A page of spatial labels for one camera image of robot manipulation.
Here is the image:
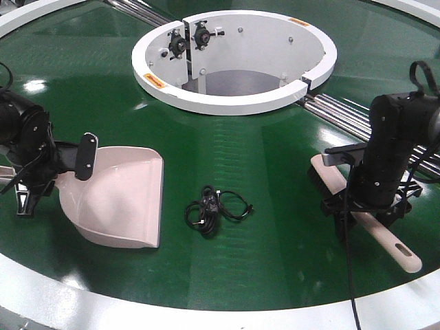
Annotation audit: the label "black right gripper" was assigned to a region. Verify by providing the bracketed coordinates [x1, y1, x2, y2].
[321, 161, 421, 243]

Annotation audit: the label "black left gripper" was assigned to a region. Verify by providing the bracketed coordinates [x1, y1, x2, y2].
[6, 104, 78, 217]

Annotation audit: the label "beige hand brush black bristles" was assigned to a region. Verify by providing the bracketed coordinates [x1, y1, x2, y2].
[310, 154, 423, 274]

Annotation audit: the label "thin black wire loop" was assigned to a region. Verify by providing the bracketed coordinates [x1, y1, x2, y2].
[217, 190, 254, 222]

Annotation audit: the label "beige plastic dustpan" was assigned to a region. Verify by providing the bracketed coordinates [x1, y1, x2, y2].
[0, 146, 165, 250]

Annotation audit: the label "black cable bundle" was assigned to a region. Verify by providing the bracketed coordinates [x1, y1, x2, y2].
[184, 185, 221, 237]

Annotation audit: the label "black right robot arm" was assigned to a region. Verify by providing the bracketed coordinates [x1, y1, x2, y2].
[321, 60, 439, 241]

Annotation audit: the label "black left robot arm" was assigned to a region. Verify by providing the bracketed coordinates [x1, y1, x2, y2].
[1, 63, 80, 217]

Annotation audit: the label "green conveyor belt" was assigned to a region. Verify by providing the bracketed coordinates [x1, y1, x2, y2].
[0, 0, 440, 312]

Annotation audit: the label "white outer conveyor rim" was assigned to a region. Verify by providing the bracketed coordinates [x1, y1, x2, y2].
[0, 0, 440, 330]

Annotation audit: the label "chrome rollers right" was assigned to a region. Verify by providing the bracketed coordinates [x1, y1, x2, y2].
[296, 93, 439, 179]

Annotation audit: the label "chrome rollers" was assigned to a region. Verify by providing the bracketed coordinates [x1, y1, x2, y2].
[106, 0, 172, 28]
[296, 93, 439, 179]

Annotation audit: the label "orange warning label left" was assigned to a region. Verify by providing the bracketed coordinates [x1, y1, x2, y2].
[144, 73, 166, 89]

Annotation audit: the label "black bearing left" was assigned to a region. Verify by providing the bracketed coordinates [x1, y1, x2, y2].
[168, 29, 186, 60]

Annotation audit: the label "black bearing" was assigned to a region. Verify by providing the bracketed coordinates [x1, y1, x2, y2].
[168, 29, 186, 60]
[193, 21, 226, 51]

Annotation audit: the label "chrome rollers top left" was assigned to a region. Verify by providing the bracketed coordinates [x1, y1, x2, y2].
[106, 0, 172, 28]

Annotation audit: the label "black bearing right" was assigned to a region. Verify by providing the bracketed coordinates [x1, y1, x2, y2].
[193, 21, 226, 51]

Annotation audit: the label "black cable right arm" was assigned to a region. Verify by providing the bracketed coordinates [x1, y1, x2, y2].
[343, 161, 364, 330]

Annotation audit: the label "white inner conveyor ring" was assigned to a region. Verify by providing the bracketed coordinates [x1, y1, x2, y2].
[131, 10, 338, 117]

